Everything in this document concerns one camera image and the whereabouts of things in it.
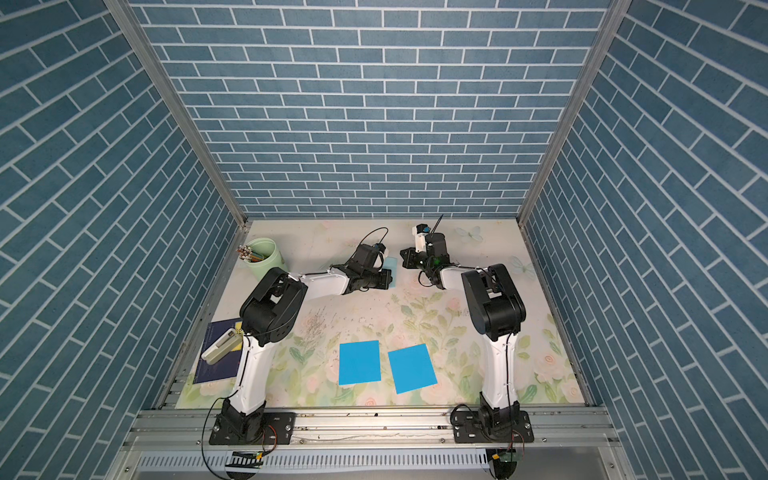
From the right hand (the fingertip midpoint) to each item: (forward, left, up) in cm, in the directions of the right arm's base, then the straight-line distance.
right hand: (403, 252), depth 102 cm
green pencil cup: (-12, +39, +7) cm, 42 cm away
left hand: (-8, +1, -5) cm, 10 cm away
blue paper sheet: (-36, +10, -8) cm, 38 cm away
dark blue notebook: (-40, +47, -7) cm, 62 cm away
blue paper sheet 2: (-36, -5, -8) cm, 37 cm away
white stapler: (-36, +49, -4) cm, 60 cm away
